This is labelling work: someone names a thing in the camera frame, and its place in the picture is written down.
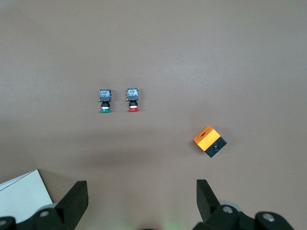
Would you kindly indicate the orange and black box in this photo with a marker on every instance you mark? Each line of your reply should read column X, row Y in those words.
column 206, row 139

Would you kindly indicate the white drawer cabinet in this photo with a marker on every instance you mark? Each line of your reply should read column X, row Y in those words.
column 21, row 191

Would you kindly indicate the brown table cover sheet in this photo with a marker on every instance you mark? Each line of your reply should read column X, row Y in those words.
column 153, row 48

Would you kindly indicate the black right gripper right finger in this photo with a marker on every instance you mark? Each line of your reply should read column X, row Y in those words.
column 208, row 208

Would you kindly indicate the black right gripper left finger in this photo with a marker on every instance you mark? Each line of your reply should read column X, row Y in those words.
column 69, row 206

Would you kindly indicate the red push button switch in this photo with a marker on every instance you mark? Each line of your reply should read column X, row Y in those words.
column 132, row 94

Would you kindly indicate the green push button switch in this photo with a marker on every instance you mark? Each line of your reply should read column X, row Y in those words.
column 105, row 95

